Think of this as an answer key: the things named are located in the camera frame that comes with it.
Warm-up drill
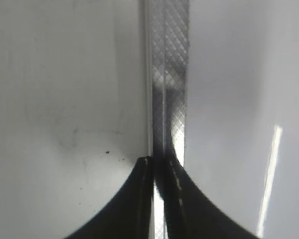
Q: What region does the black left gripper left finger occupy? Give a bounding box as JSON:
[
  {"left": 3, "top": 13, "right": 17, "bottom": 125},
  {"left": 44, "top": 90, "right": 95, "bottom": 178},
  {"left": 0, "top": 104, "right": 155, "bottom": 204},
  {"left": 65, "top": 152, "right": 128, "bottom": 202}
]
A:
[{"left": 67, "top": 156, "right": 154, "bottom": 239}]

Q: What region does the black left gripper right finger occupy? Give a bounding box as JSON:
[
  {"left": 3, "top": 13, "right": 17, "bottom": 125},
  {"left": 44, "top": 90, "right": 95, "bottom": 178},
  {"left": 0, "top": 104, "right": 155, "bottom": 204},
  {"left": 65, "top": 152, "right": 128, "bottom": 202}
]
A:
[{"left": 153, "top": 147, "right": 256, "bottom": 239}]

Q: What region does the white whiteboard with aluminium frame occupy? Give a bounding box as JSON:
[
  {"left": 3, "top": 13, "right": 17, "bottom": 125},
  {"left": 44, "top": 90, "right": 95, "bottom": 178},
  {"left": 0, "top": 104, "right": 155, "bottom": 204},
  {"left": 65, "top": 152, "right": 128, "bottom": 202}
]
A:
[{"left": 0, "top": 0, "right": 299, "bottom": 239}]

